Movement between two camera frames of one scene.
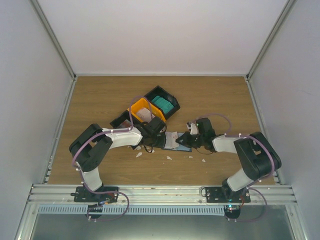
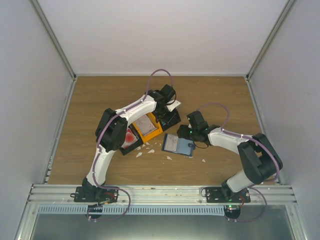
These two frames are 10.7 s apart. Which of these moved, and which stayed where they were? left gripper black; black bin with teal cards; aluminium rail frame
Moved: black bin with teal cards; left gripper black
Stayed: aluminium rail frame
